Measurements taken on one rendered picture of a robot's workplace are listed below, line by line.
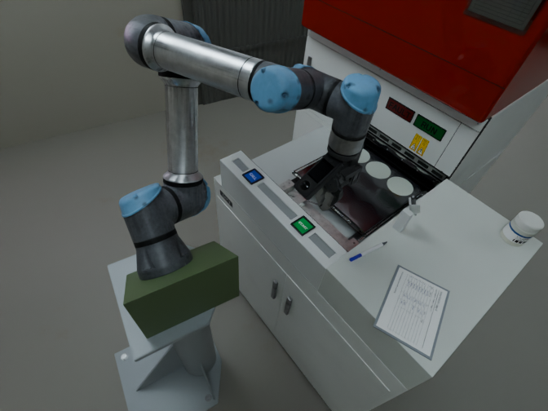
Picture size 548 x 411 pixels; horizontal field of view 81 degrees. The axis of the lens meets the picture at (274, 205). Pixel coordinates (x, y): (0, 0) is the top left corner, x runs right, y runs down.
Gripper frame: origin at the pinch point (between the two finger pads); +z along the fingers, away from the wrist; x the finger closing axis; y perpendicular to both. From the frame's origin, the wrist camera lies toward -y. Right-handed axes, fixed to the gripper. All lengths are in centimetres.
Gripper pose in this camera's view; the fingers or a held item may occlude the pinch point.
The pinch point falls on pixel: (320, 207)
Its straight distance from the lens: 87.1
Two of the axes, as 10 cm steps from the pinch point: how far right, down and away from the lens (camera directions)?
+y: 7.8, -4.4, 4.5
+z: -0.7, 6.4, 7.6
